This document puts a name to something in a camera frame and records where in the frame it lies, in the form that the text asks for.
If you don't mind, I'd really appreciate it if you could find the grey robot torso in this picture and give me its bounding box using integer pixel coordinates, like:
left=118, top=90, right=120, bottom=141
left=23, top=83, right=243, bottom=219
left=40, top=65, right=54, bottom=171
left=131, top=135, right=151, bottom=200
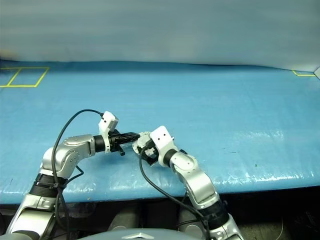
left=0, top=226, right=210, bottom=240

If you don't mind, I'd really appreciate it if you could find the dark rounded shape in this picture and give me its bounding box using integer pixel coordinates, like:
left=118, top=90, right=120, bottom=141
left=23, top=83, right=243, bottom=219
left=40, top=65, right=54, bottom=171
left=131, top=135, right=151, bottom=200
left=177, top=207, right=210, bottom=240
left=108, top=207, right=141, bottom=232

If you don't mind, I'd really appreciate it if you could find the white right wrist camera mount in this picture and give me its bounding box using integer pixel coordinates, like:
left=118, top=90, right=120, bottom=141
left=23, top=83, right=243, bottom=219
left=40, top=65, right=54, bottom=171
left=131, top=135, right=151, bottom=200
left=149, top=125, right=180, bottom=167

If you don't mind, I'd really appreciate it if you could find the blue plastic table cover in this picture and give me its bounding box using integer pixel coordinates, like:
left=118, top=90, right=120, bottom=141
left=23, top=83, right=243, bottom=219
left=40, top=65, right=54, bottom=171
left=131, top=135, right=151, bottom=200
left=0, top=59, right=320, bottom=206

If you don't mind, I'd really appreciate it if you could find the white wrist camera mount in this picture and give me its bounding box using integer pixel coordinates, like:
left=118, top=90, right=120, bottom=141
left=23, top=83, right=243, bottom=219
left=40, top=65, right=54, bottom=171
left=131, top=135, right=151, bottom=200
left=97, top=110, right=120, bottom=153
left=149, top=125, right=180, bottom=167

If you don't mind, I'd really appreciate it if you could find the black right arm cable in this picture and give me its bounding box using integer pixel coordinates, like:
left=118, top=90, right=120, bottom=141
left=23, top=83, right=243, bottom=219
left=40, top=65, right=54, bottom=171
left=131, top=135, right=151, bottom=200
left=138, top=139, right=212, bottom=240

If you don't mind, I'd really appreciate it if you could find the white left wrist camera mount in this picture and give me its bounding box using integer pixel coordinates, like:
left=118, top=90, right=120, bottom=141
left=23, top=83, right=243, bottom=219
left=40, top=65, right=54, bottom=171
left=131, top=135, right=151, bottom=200
left=97, top=110, right=120, bottom=153

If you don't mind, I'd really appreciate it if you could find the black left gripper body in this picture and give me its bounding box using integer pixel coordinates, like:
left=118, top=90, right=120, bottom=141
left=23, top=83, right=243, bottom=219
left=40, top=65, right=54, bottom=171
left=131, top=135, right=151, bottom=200
left=108, top=129, right=126, bottom=157

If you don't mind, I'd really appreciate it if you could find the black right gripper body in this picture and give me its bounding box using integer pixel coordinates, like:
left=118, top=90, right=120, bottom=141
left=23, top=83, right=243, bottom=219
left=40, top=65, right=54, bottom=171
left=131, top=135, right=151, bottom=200
left=144, top=148, right=159, bottom=168

